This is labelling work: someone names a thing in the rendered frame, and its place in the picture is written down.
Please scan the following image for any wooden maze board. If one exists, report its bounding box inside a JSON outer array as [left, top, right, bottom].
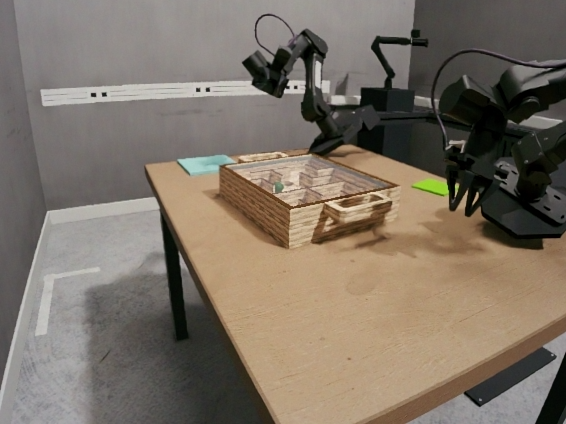
[[219, 152, 401, 249]]

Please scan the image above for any green square patch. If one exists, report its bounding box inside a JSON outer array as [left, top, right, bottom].
[[412, 179, 449, 196]]

